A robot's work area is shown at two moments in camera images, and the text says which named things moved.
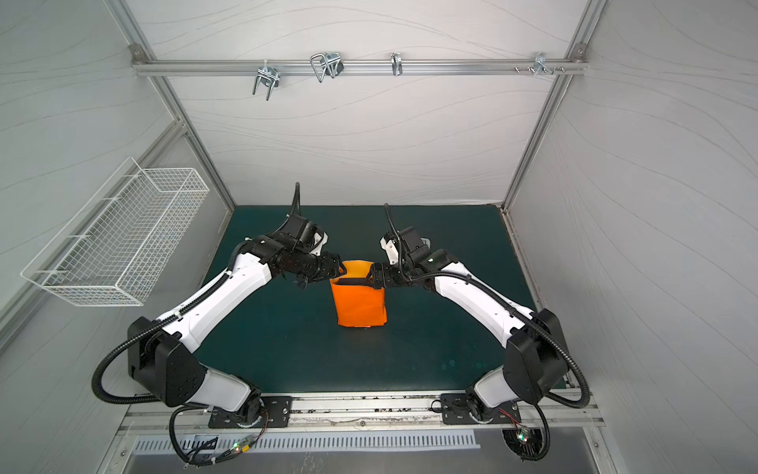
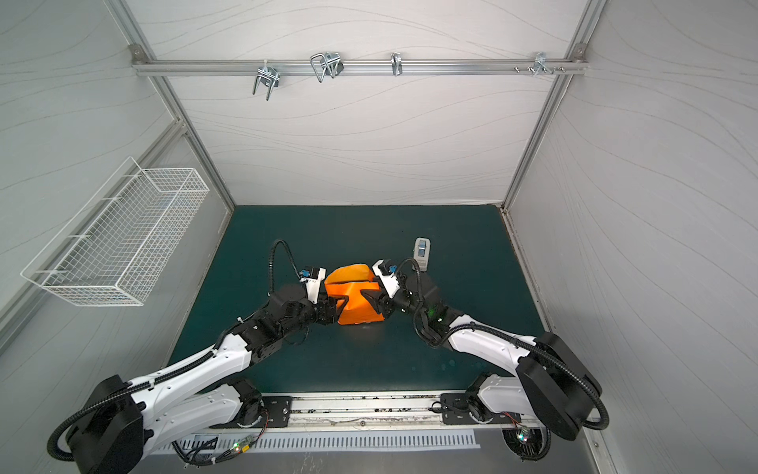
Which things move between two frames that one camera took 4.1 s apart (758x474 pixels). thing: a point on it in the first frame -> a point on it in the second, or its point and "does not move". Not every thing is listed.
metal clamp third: x=397 y=65 does not move
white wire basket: x=113 y=247 does not move
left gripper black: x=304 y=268 -> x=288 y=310
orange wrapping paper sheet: x=358 y=302 does not move
